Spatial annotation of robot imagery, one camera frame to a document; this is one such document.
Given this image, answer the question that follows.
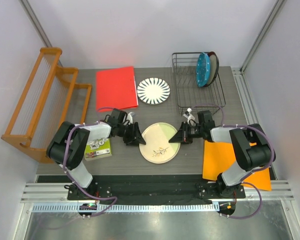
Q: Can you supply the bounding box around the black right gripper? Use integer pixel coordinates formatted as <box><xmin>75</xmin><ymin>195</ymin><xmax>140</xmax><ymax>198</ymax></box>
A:
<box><xmin>170</xmin><ymin>121</ymin><xmax>204</xmax><ymax>145</ymax></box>

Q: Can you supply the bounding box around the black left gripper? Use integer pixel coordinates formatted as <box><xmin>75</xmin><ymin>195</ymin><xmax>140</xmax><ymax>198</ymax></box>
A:
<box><xmin>117</xmin><ymin>122</ymin><xmax>146</xmax><ymax>147</ymax></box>

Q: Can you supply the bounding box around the cream plate with twig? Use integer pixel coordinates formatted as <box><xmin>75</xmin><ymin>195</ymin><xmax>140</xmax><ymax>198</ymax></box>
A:
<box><xmin>139</xmin><ymin>122</ymin><xmax>181</xmax><ymax>165</ymax></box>

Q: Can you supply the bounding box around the white blue striped plate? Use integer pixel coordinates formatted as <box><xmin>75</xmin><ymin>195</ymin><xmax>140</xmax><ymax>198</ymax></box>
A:
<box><xmin>136</xmin><ymin>77</ymin><xmax>171</xmax><ymax>106</ymax></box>

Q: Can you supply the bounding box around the blue polka dot plate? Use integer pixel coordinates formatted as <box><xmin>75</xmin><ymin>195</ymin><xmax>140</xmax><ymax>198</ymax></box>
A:
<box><xmin>195</xmin><ymin>52</ymin><xmax>211</xmax><ymax>88</ymax></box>

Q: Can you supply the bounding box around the dark red rimmed plate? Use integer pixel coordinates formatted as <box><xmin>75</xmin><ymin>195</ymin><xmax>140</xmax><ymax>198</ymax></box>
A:
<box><xmin>205</xmin><ymin>51</ymin><xmax>219</xmax><ymax>87</ymax></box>

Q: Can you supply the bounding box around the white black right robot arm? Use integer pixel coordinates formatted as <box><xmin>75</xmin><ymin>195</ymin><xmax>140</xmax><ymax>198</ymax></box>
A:
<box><xmin>169</xmin><ymin>110</ymin><xmax>275</xmax><ymax>198</ymax></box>

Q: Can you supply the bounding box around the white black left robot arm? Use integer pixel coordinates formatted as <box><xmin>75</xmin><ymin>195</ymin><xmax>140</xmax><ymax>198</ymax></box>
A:
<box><xmin>46</xmin><ymin>108</ymin><xmax>146</xmax><ymax>200</ymax></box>

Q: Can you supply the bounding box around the orange wooden rack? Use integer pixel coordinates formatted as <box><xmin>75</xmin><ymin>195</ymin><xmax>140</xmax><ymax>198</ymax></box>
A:
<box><xmin>1</xmin><ymin>47</ymin><xmax>93</xmax><ymax>164</ymax></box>

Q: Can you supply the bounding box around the green booklet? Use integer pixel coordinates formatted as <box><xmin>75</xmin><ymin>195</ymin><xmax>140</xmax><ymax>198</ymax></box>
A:
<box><xmin>84</xmin><ymin>138</ymin><xmax>112</xmax><ymax>161</ymax></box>

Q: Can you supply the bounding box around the orange folder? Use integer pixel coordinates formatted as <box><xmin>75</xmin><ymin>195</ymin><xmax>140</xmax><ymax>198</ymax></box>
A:
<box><xmin>202</xmin><ymin>140</ymin><xmax>272</xmax><ymax>191</ymax></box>

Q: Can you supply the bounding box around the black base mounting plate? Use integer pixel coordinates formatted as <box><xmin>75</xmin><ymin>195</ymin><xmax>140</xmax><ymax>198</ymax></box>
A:
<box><xmin>66</xmin><ymin>174</ymin><xmax>246</xmax><ymax>205</ymax></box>

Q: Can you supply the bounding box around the red folder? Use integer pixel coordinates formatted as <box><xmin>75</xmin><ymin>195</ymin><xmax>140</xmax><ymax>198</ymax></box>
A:
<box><xmin>95</xmin><ymin>66</ymin><xmax>139</xmax><ymax>112</ymax></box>

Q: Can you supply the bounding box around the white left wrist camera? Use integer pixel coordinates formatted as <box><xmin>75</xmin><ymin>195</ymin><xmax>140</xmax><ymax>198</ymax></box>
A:
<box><xmin>126</xmin><ymin>112</ymin><xmax>136</xmax><ymax>124</ymax></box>

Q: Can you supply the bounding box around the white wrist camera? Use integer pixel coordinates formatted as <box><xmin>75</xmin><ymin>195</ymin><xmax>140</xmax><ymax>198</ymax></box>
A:
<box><xmin>126</xmin><ymin>112</ymin><xmax>136</xmax><ymax>124</ymax></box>
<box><xmin>183</xmin><ymin>107</ymin><xmax>195</xmax><ymax>124</ymax></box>

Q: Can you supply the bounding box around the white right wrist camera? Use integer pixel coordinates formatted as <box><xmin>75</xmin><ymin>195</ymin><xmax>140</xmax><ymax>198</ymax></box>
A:
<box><xmin>183</xmin><ymin>107</ymin><xmax>195</xmax><ymax>124</ymax></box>

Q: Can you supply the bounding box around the black wire dish rack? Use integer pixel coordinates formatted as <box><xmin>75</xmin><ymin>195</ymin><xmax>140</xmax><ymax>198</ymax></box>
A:
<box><xmin>172</xmin><ymin>52</ymin><xmax>226</xmax><ymax>115</ymax></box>

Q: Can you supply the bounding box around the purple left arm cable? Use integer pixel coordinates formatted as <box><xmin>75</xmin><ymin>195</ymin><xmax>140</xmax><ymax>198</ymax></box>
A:
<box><xmin>63</xmin><ymin>107</ymin><xmax>119</xmax><ymax>218</ymax></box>

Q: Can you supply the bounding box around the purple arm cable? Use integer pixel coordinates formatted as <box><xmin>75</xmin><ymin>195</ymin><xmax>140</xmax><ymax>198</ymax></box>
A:
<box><xmin>63</xmin><ymin>107</ymin><xmax>119</xmax><ymax>218</ymax></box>
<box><xmin>192</xmin><ymin>103</ymin><xmax>277</xmax><ymax>220</ymax></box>

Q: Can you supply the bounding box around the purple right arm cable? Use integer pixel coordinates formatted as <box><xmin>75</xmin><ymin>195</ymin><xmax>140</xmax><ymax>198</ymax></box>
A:
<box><xmin>192</xmin><ymin>103</ymin><xmax>277</xmax><ymax>220</ymax></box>

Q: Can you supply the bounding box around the white slotted cable duct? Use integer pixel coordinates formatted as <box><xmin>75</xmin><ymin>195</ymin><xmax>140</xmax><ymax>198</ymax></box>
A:
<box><xmin>32</xmin><ymin>202</ymin><xmax>220</xmax><ymax>213</ymax></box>

